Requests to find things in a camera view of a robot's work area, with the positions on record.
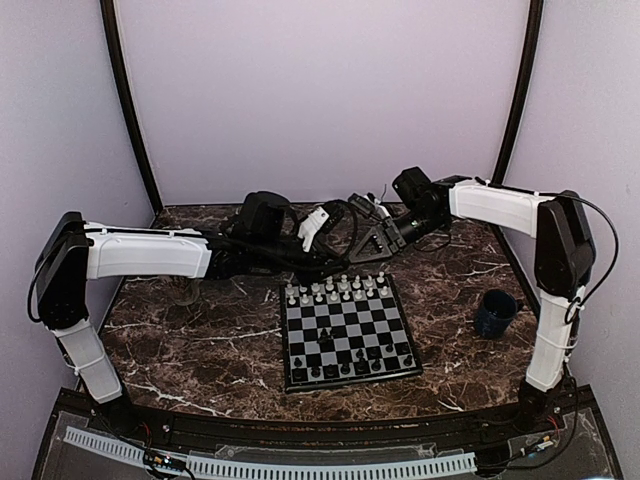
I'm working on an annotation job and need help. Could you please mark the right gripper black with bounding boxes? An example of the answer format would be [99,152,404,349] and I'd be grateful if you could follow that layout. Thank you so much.
[349,207,448,265]

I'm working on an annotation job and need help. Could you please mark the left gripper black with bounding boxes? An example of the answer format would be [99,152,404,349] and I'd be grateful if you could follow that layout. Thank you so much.
[252,237,350,288]

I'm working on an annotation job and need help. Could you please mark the black queen piece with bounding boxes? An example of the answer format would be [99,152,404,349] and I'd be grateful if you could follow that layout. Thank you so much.
[355,359,368,375]

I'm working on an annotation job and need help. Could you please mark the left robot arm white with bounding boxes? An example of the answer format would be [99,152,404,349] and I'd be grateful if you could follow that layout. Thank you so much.
[26,191,348,436]

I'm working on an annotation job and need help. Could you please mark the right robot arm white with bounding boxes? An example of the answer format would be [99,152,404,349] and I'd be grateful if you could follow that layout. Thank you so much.
[349,167,596,392]

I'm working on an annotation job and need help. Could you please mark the beige printed mug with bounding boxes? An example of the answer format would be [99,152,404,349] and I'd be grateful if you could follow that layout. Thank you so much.
[169,277,202,306]

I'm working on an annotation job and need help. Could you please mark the black knight piece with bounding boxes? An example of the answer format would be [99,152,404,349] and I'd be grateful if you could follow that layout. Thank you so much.
[318,328,334,346]

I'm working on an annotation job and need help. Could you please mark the dark blue mug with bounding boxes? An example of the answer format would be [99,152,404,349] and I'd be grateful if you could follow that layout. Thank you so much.
[474,289,524,340]

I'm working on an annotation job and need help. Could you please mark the black white chessboard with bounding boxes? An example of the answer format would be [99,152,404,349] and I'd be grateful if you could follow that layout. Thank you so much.
[280,272,423,393]

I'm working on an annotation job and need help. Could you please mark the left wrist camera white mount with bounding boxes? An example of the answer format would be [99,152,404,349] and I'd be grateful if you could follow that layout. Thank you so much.
[297,207,329,253]

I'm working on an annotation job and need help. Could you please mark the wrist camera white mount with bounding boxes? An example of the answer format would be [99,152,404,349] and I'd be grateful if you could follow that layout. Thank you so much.
[348,192,392,220]
[297,207,329,253]

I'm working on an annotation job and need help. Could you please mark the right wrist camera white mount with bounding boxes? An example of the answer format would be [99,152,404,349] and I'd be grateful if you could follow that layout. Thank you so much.
[348,192,392,220]

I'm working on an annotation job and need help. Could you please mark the right black frame post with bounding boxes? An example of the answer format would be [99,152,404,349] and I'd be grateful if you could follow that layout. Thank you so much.
[491,0,544,184]

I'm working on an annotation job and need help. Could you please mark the black frame post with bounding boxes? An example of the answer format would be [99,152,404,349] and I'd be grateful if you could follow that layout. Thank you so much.
[99,0,164,215]
[491,0,544,184]

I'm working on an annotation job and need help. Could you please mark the white slotted cable duct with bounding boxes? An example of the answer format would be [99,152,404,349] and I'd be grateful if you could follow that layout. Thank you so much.
[63,426,477,479]

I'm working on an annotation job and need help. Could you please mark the left black frame post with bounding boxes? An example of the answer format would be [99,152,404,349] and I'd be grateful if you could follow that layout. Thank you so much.
[99,0,164,215]

